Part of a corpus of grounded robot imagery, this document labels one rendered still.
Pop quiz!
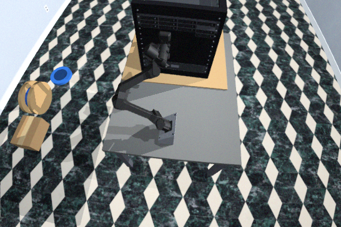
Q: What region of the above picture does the black server rack frame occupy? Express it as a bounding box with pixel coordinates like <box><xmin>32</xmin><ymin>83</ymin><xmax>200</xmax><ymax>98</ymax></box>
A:
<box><xmin>131</xmin><ymin>0</ymin><xmax>227</xmax><ymax>79</ymax></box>

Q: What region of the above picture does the tan flat board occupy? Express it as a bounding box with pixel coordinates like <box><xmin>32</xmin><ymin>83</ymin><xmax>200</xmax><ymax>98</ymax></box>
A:
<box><xmin>121</xmin><ymin>30</ymin><xmax>227</xmax><ymax>90</ymax></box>

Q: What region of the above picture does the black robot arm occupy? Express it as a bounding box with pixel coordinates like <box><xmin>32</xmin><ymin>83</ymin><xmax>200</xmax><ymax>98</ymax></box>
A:
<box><xmin>112</xmin><ymin>42</ymin><xmax>172</xmax><ymax>133</ymax></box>

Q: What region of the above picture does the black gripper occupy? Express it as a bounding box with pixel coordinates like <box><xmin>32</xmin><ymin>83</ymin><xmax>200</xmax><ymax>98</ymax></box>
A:
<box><xmin>158</xmin><ymin>31</ymin><xmax>171</xmax><ymax>59</ymax></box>

